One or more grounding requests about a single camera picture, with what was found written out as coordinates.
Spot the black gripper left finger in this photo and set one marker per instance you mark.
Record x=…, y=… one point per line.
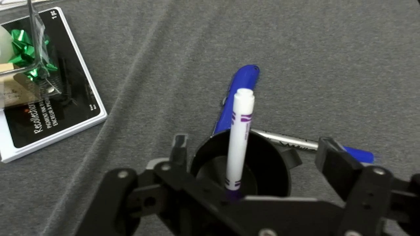
x=118, y=200

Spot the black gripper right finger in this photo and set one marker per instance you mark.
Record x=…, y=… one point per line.
x=375, y=200

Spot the white marker with purple cap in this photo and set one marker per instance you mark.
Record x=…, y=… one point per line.
x=239, y=139

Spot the silver marker with blue cap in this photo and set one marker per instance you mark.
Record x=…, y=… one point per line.
x=289, y=140

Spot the black cup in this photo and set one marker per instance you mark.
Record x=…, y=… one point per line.
x=270, y=170

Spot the black card with white border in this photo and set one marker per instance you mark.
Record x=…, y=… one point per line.
x=66, y=109

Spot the clear packet of bows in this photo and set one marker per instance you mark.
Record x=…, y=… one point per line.
x=26, y=86

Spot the green gift bow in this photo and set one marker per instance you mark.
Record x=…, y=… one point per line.
x=24, y=52

